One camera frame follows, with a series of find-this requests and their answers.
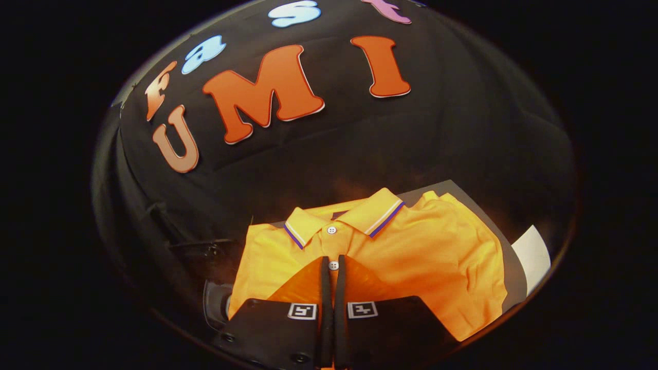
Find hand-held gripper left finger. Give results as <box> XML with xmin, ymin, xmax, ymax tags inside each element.
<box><xmin>220</xmin><ymin>256</ymin><xmax>333</xmax><ymax>369</ymax></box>

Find yellow polo shirt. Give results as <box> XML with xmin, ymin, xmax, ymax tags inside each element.
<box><xmin>228</xmin><ymin>188</ymin><xmax>508</xmax><ymax>342</ymax></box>

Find white panel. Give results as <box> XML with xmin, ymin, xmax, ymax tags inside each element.
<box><xmin>511</xmin><ymin>224</ymin><xmax>552</xmax><ymax>297</ymax></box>

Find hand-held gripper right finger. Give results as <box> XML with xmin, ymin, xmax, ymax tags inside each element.
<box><xmin>333</xmin><ymin>254</ymin><xmax>461</xmax><ymax>369</ymax></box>

